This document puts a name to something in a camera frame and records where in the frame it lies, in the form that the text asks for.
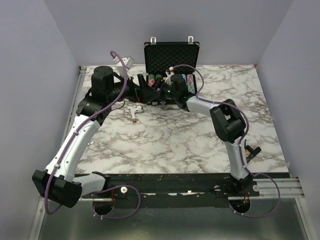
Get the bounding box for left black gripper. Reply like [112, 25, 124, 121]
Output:
[106, 72, 160, 104]

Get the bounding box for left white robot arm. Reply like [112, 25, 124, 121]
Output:
[32, 66, 160, 208]

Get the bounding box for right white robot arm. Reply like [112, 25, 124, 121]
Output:
[152, 74, 253, 196]

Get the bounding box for white plastic faucet part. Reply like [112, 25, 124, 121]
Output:
[128, 105, 144, 123]

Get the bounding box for black poker chip case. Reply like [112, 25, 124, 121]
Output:
[143, 36, 200, 111]

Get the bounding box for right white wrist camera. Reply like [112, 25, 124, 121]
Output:
[164, 66, 175, 86]

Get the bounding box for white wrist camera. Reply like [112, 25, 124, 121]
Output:
[113, 56, 135, 70]
[164, 66, 175, 86]

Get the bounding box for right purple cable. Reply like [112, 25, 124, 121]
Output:
[169, 64, 281, 218]

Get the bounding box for purple cable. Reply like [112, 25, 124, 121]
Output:
[169, 64, 281, 218]
[44, 50, 142, 221]

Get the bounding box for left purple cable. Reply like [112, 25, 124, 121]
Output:
[44, 50, 142, 221]

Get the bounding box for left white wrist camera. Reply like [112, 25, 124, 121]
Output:
[113, 56, 135, 70]

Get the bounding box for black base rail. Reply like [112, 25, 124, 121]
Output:
[84, 173, 260, 209]

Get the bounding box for aluminium extrusion frame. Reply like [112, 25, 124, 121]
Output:
[27, 66, 311, 240]

